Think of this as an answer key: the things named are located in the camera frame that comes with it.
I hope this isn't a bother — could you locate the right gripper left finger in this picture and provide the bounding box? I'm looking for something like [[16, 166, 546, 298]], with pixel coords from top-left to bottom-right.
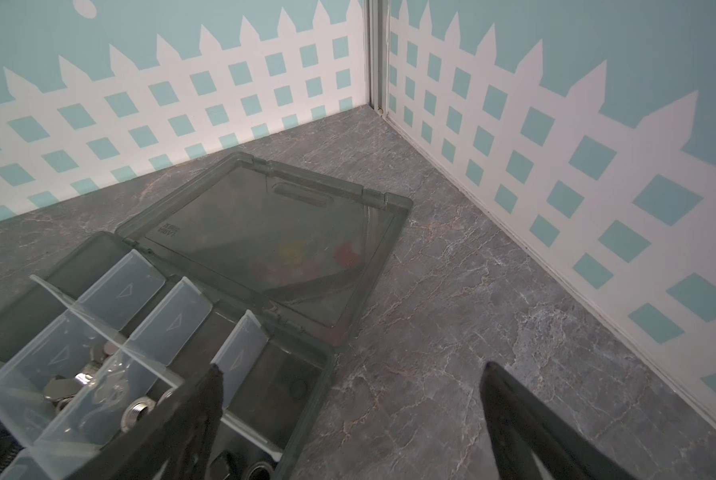
[[70, 364, 223, 480]]

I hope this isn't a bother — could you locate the clear compartment organizer box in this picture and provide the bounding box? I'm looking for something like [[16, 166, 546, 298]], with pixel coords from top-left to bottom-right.
[[0, 152, 413, 479]]

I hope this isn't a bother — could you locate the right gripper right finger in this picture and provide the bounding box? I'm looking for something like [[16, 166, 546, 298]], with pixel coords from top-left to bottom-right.
[[479, 361, 633, 480]]

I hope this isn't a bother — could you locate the black hex nut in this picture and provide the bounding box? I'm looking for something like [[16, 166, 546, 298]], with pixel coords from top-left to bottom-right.
[[208, 451, 240, 480]]

